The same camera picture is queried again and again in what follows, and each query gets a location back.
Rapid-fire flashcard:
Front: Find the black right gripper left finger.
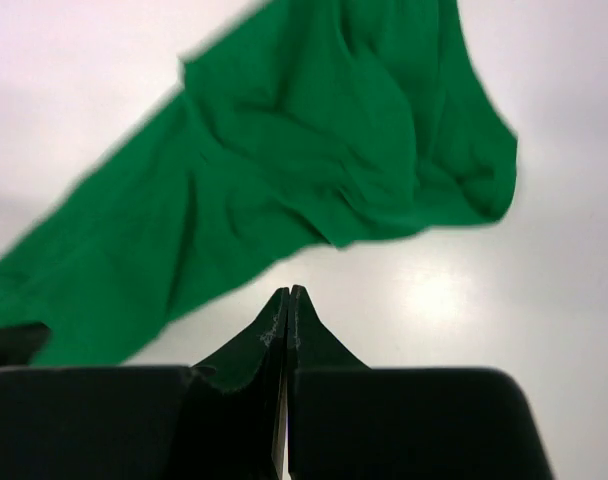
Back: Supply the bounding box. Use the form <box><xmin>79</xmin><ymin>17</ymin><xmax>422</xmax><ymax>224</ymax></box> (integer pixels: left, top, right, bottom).
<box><xmin>0</xmin><ymin>288</ymin><xmax>289</xmax><ymax>479</ymax></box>

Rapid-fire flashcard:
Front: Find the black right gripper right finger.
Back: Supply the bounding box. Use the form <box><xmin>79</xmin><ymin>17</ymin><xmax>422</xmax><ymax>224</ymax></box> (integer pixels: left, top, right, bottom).
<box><xmin>287</xmin><ymin>285</ymin><xmax>553</xmax><ymax>479</ymax></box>

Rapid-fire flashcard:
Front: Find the green t shirt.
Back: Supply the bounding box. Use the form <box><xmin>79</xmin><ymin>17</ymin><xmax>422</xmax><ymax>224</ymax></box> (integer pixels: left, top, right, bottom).
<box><xmin>0</xmin><ymin>1</ymin><xmax>517</xmax><ymax>366</ymax></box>

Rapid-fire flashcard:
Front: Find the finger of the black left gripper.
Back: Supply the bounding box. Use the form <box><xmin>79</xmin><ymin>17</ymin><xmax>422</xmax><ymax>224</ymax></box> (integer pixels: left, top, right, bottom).
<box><xmin>0</xmin><ymin>322</ymin><xmax>51</xmax><ymax>368</ymax></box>

